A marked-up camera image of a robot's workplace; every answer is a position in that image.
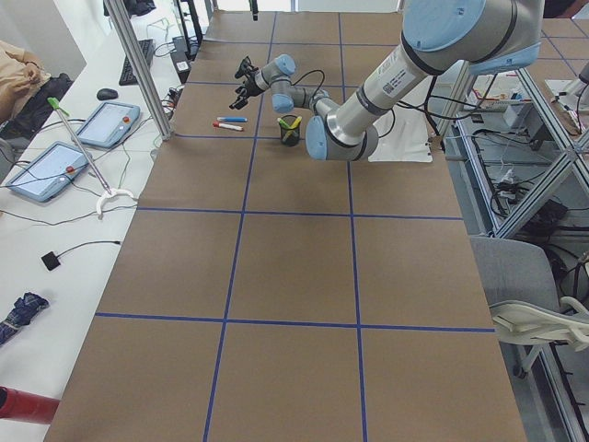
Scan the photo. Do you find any red cylinder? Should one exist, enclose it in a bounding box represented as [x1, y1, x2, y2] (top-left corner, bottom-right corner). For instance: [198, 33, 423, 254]
[1, 387, 60, 425]

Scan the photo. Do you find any red capped white pen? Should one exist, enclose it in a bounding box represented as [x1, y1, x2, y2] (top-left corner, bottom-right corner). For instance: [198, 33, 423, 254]
[213, 122, 244, 132]

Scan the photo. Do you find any blue pen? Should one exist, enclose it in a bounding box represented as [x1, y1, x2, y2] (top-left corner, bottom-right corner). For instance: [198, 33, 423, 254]
[216, 116, 248, 122]

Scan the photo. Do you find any aluminium frame column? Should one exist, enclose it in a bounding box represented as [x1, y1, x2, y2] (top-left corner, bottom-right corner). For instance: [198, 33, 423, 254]
[104, 0, 172, 141]

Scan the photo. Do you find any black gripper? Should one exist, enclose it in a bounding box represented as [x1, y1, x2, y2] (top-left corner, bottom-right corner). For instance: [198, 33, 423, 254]
[230, 76, 263, 110]

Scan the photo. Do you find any teach pendant tablet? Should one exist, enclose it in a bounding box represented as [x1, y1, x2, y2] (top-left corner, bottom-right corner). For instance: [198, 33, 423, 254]
[76, 101, 141, 149]
[6, 142, 88, 203]

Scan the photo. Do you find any metal rod with green clip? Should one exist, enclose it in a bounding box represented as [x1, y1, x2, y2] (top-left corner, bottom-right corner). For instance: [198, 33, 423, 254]
[47, 97, 110, 193]

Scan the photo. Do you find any small black square pad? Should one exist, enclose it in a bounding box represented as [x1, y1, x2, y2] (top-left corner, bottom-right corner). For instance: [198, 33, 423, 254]
[40, 251, 61, 271]

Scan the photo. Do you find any grey office chair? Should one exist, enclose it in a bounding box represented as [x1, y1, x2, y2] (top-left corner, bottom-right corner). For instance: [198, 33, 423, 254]
[470, 237, 588, 352]

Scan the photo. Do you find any far teach pendant tablet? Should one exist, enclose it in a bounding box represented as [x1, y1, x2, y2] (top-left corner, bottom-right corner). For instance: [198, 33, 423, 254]
[76, 101, 141, 149]

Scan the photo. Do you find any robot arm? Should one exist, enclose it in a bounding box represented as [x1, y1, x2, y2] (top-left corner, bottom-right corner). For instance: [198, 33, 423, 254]
[248, 0, 259, 21]
[231, 0, 544, 161]

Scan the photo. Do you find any yellow highlighter pen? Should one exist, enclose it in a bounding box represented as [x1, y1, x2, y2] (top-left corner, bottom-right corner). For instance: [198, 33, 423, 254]
[283, 116, 302, 141]

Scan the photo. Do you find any seated person in beige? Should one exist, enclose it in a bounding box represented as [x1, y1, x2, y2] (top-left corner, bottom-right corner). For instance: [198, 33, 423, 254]
[1, 41, 74, 139]

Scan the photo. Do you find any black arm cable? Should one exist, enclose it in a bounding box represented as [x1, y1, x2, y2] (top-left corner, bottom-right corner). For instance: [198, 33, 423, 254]
[287, 68, 443, 139]

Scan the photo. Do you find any green highlighter pen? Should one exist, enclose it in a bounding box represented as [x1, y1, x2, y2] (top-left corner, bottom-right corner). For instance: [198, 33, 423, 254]
[277, 118, 293, 130]

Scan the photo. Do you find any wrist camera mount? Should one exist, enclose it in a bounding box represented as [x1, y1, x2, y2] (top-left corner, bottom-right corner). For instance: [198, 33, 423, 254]
[235, 56, 259, 79]

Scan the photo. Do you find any black keyboard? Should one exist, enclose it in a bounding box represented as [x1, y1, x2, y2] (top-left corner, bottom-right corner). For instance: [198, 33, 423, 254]
[118, 39, 156, 87]

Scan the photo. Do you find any black computer mouse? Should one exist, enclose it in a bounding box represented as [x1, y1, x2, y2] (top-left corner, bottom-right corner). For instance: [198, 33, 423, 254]
[96, 87, 119, 101]

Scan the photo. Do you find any aluminium frame rack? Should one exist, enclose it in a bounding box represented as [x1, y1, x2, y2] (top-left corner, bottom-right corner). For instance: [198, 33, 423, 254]
[445, 60, 588, 441]

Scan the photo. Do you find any black mesh pen cup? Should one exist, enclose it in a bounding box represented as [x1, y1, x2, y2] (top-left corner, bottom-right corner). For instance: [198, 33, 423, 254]
[277, 114, 302, 146]

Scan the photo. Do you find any near teach pendant tablet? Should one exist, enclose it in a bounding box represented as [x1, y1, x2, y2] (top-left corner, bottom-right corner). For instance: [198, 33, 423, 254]
[6, 142, 88, 203]

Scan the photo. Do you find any folded blue umbrella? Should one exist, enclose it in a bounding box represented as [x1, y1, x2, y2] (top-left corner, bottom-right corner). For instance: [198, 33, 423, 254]
[1, 292, 50, 345]

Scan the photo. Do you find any white curved stand foot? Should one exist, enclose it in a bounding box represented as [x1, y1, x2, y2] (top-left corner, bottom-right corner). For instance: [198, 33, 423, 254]
[96, 188, 135, 219]

